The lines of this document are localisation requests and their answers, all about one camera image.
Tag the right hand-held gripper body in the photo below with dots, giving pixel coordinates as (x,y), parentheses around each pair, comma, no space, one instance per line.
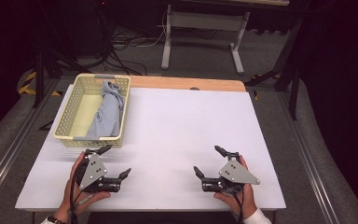
(236,172)

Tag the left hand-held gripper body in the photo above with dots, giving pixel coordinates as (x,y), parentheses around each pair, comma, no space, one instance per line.
(93,170)

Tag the light blue knit garment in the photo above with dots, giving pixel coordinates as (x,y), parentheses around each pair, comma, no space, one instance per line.
(108,115)

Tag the pale yellow plastic basket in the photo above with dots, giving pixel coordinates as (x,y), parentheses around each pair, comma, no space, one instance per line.
(84,112)

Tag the person's left hand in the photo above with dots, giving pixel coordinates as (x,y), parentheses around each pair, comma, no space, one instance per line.
(99,195)

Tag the person's right hand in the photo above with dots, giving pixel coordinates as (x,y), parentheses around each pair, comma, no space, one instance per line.
(249,199)

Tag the white sheet table cover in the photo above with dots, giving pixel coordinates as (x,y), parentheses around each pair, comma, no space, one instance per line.
(174,130)

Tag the black metal stand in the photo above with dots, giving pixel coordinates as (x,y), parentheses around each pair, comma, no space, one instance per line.
(39,81)
(293,93)

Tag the yellow black hazard tape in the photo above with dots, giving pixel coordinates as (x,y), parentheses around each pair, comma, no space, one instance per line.
(28,84)

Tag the white metal stand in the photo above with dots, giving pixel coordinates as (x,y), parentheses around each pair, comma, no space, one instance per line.
(205,20)

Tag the metal floor rail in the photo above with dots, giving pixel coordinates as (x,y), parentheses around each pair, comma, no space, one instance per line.
(310,168)
(15,140)

